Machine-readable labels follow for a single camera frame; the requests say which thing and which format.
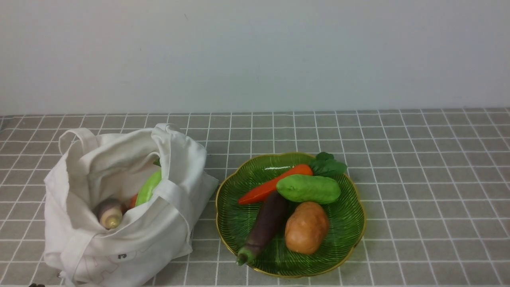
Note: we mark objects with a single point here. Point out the white cloth tote bag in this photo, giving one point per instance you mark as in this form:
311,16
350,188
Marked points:
116,165

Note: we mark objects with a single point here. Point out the green cucumber on plate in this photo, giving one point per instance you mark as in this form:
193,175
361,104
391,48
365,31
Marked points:
306,188

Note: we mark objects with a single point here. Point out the purple white radish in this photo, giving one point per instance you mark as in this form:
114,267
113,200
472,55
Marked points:
109,213

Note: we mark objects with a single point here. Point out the light green cucumber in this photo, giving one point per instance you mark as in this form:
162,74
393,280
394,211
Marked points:
146,191

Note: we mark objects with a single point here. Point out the dark purple eggplant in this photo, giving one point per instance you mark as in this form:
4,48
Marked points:
269,220

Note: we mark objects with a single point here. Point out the green ribbed glass plate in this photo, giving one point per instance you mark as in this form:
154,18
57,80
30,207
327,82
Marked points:
347,217

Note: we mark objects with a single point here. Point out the brown potato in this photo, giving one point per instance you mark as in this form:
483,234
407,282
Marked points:
306,228

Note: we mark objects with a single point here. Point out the orange carrot with leaves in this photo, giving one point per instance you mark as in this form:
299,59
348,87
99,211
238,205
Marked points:
324,164

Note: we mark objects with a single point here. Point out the orange carrot in bag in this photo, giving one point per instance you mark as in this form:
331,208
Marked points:
133,201

